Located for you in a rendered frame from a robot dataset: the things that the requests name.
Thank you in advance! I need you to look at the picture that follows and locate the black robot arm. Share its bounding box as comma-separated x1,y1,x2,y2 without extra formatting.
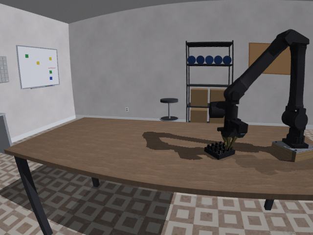
209,29,310,149

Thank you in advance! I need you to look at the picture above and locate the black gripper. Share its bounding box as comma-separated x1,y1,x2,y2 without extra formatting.
217,117,238,150

